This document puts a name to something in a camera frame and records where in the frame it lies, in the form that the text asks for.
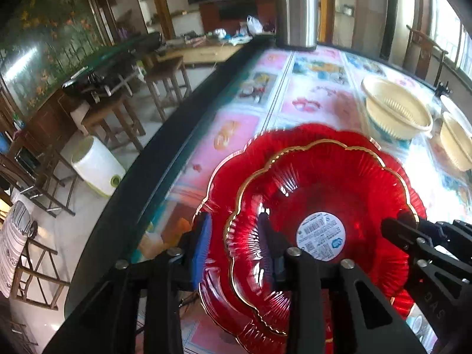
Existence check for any wooden side chair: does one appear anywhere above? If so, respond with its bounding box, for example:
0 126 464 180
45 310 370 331
9 236 71 311

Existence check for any green-topped mahjong table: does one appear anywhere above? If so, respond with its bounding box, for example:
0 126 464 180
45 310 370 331
61 31 165 98

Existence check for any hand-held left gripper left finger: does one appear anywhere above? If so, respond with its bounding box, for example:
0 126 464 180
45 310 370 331
44 212 214 354

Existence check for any white disposable bowl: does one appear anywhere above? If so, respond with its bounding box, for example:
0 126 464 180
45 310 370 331
360 76 434 141
439 111 472 172

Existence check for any large red glass plate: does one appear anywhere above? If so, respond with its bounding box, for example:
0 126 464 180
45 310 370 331
197 123 428 354

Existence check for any printed pink and blue tablecloth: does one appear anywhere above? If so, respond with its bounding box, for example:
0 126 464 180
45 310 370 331
136 42 472 354

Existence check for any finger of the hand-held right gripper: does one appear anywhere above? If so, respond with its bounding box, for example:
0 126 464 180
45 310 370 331
381 218 432 257
397 212 448 237

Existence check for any red-brown television cabinet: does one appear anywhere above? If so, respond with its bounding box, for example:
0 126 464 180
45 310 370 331
199 0 277 35

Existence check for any striped cloth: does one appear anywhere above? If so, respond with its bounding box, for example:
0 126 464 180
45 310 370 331
0 199 37 296

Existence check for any black-rimmed dining table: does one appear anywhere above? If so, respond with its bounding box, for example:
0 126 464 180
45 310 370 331
63 36 472 354

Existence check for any white plastic bag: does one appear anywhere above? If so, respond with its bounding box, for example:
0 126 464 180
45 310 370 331
246 15 265 35

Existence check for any wooden armchair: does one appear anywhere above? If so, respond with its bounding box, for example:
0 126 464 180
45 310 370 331
404 25 448 86

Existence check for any floral wall painting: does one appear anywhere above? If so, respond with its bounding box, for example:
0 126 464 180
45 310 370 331
0 0 111 119

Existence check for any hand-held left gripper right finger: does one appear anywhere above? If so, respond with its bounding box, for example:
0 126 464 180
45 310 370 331
258 213 428 354

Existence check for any small red glass plate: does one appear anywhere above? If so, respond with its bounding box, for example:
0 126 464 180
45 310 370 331
225 138 419 336

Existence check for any dark wooden cabinet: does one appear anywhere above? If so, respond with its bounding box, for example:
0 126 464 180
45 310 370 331
0 88 87 216

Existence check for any window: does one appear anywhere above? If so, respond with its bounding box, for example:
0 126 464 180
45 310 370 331
430 0 472 79

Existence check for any wooden display shelf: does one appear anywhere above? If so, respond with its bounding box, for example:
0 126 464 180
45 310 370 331
111 0 201 42

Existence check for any wooden stool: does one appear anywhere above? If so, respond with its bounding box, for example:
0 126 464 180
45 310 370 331
81 94 146 152
144 57 192 122

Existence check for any white and green bin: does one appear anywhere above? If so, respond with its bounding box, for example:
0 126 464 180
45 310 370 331
71 135 127 198

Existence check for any stainless steel thermos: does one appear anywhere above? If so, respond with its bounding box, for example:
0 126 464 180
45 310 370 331
275 0 319 50

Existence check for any light wooden low cabinet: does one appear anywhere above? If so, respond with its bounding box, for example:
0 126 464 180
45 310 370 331
158 42 246 68

